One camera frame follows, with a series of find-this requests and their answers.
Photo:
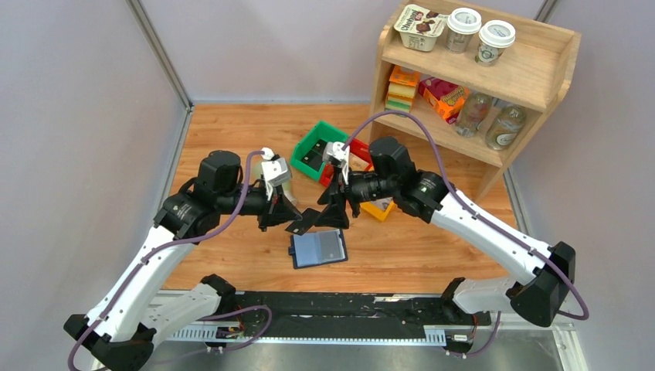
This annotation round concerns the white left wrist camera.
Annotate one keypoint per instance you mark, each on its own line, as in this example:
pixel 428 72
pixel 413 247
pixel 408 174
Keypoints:
pixel 270 168

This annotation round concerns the right clear glass bottle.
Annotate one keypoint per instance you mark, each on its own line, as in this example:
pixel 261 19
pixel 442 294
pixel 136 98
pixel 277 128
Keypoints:
pixel 505 127

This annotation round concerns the green liquid plastic bottle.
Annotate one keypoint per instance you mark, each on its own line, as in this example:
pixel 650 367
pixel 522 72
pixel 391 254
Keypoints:
pixel 289 187

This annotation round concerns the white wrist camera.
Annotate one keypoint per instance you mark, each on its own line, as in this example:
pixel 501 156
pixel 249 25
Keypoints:
pixel 270 168
pixel 337 154

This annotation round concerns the black cards in green bin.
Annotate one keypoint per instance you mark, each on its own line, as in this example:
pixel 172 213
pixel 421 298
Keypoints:
pixel 314 157

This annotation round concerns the black credit card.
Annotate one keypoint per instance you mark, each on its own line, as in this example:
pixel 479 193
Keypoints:
pixel 307 221

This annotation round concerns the white lidded coffee cup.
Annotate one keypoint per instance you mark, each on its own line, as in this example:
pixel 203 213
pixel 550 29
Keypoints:
pixel 495 36
pixel 462 24

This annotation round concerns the left clear glass bottle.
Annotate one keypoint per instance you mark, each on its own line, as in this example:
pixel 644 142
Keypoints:
pixel 474 111

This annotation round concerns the right white lidded coffee cup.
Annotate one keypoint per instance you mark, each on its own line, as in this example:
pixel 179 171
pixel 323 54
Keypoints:
pixel 495 36

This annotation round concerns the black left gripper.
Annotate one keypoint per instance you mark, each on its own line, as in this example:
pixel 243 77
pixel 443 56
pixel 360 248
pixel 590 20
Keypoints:
pixel 277 211

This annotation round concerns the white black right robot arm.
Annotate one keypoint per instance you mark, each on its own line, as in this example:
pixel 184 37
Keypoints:
pixel 540 276

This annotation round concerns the green plastic bin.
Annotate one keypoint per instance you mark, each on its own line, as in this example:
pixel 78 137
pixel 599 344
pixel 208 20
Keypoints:
pixel 321 131

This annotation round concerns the stack of sponges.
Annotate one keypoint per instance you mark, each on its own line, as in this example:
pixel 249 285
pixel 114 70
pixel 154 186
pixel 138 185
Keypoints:
pixel 402 89

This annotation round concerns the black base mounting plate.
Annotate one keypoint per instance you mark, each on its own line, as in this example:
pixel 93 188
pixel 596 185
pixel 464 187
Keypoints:
pixel 320 315

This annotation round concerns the wooden shelf unit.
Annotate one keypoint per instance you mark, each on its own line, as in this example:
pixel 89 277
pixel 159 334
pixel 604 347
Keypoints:
pixel 535 73

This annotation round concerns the yellow plastic bin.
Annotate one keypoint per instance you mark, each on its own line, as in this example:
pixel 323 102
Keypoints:
pixel 376 213

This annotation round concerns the blue leather card holder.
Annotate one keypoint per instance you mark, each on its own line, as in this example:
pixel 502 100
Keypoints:
pixel 304 250

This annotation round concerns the red plastic bin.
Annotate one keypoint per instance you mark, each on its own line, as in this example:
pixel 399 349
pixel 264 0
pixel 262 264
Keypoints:
pixel 359 160

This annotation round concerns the silver cards in yellow bin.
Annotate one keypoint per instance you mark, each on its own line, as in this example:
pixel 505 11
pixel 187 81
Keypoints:
pixel 382 204

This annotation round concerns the clear glass bottle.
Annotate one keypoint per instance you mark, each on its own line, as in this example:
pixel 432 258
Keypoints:
pixel 474 111
pixel 505 127

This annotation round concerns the left white lidded coffee cup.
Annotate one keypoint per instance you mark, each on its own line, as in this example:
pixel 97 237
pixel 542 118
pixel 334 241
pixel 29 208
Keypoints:
pixel 462 24

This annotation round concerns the chobani yogurt cup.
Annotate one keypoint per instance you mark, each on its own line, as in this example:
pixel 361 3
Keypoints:
pixel 419 28

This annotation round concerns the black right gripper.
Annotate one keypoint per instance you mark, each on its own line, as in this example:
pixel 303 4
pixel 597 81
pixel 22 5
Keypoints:
pixel 334 215

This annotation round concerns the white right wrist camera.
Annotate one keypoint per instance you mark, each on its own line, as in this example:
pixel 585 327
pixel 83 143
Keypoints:
pixel 337 154

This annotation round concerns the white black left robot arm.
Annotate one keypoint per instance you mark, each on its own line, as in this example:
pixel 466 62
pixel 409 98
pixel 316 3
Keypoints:
pixel 122 331

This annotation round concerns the aluminium frame rail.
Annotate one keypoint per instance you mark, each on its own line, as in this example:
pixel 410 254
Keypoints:
pixel 225 317

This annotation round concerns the orange pink snack box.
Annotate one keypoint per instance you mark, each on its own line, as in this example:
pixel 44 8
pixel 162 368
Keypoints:
pixel 445 98

